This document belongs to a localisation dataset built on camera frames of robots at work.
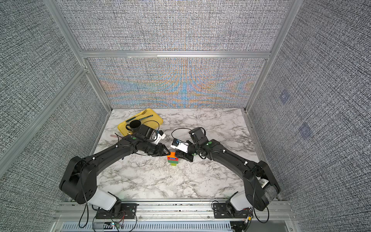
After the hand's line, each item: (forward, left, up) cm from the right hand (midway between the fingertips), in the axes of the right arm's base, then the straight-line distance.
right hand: (178, 148), depth 81 cm
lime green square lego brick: (-4, +3, -14) cm, 15 cm away
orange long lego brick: (-3, +4, -2) cm, 5 cm away
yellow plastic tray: (+35, +25, -14) cm, 45 cm away
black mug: (+22, +32, -7) cm, 40 cm away
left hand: (-2, +5, -2) cm, 6 cm away
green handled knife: (+35, +27, -14) cm, 46 cm away
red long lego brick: (-4, +1, -4) cm, 6 cm away
